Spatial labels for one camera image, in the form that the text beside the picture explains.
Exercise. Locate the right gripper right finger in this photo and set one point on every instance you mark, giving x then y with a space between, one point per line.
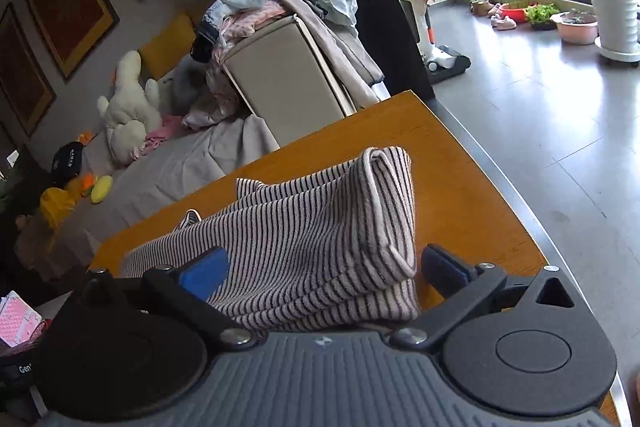
466 292

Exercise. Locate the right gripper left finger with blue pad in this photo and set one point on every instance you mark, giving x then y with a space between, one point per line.
181 294

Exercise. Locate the striped knit sweater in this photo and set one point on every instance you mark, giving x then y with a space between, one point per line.
333 248

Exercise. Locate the pile of clothes on armrest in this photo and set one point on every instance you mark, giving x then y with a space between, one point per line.
297 64

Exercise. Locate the pink patterned box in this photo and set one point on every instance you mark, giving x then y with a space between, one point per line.
18 321

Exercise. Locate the black cap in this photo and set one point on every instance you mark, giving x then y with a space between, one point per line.
66 164

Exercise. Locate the white plush toy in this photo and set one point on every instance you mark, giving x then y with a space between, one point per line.
132 112

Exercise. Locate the grey neck pillow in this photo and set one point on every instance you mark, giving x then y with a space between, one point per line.
187 84

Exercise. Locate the yellow cushion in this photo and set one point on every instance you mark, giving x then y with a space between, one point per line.
164 51

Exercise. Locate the beige sofa with grey cover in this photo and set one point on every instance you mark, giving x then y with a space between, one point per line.
178 168

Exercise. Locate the red bowl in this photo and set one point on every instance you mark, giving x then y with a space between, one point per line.
516 11

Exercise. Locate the green plant tray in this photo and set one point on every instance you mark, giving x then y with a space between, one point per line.
540 16

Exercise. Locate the pink basin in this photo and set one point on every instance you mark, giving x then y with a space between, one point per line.
576 27

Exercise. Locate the white orange vacuum cleaner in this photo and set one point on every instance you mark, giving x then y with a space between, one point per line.
441 62

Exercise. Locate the white ribbed plant pot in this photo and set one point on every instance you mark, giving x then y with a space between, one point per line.
618 30

